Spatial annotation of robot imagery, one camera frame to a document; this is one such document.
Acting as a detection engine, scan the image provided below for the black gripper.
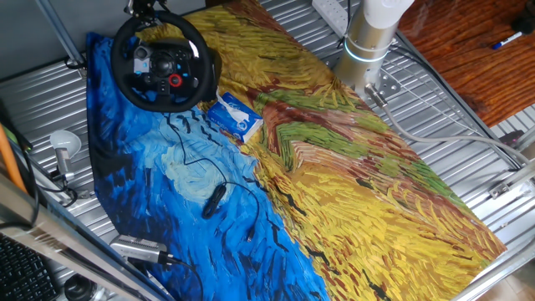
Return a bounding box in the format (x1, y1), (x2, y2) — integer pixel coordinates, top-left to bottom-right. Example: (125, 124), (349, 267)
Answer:
(124, 0), (168, 27)

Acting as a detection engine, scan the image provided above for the black racing steering wheel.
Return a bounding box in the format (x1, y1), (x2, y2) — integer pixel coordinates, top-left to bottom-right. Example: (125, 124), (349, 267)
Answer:
(110, 10), (214, 113)

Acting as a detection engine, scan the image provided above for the black wheel base housing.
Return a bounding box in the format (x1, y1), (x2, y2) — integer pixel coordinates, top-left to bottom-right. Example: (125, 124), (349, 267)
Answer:
(207, 45), (223, 102)

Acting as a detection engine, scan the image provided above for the slanted aluminium pole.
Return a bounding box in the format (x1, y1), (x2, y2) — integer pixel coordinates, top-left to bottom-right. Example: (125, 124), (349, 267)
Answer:
(35, 0), (89, 79)

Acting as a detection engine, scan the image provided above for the blue tissue pack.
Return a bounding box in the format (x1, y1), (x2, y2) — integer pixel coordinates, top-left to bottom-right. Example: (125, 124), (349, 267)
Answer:
(207, 91), (264, 144)

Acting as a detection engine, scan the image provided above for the white dome stand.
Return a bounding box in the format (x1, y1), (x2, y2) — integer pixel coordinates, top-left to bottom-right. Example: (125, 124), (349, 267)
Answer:
(48, 130), (83, 183)

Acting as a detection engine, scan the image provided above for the white power strip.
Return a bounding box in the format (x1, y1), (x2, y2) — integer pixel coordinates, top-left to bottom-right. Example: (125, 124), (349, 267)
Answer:
(311, 0), (352, 41)

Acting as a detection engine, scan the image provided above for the orange pole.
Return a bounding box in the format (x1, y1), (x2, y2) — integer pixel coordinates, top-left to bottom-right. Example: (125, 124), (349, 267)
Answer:
(0, 123), (28, 194)

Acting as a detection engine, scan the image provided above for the painted blue yellow tablecloth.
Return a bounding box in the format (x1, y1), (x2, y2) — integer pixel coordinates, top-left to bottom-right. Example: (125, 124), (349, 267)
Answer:
(85, 0), (507, 301)

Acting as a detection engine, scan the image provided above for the black round knob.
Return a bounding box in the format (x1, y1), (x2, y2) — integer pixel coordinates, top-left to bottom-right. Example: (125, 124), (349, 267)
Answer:
(63, 273), (98, 301)

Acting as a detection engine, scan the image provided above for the black keyboard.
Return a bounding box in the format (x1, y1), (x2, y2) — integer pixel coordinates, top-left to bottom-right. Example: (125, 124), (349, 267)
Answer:
(0, 233), (59, 301)

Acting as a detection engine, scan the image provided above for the brown wooden desk top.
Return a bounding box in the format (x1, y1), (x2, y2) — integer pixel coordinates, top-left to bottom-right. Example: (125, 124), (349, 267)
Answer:
(396, 0), (535, 129)

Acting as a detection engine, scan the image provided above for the blue marker pen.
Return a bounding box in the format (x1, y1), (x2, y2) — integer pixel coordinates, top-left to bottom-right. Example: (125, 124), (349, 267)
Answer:
(491, 31), (523, 51)

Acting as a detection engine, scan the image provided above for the black object on desk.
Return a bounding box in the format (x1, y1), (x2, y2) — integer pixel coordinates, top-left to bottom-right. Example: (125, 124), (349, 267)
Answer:
(510, 8), (535, 35)

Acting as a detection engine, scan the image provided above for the small black box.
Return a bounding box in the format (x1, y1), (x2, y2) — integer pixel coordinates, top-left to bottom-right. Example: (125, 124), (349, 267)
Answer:
(499, 130), (526, 145)

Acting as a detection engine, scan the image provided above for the thin black wheel cable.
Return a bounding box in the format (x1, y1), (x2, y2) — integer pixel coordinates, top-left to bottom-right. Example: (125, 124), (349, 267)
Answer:
(165, 110), (261, 243)

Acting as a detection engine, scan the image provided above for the black cable bundle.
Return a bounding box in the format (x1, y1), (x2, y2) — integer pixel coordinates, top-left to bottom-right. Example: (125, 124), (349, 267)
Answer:
(0, 99), (41, 231)

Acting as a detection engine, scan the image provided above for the silver depth camera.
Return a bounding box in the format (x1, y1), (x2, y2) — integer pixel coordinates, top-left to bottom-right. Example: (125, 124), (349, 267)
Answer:
(109, 233), (175, 265)

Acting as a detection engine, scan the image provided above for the aluminium frame bar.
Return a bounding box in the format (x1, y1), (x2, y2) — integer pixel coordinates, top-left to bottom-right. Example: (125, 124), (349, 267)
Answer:
(0, 173), (175, 301)

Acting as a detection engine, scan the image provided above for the black camera cable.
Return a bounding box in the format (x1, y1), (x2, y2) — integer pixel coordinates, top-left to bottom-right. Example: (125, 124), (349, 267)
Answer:
(166, 253), (205, 301)

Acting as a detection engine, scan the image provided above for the thick grey robot cable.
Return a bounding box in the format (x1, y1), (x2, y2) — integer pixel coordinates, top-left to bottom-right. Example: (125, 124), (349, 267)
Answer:
(364, 83), (532, 166)

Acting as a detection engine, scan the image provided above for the black cable along rail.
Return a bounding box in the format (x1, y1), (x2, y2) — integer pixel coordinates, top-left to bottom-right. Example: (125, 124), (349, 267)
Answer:
(390, 45), (522, 171)

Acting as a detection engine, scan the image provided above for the metal rail bracket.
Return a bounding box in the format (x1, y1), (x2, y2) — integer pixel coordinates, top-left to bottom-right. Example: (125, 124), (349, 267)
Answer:
(487, 161), (535, 200)

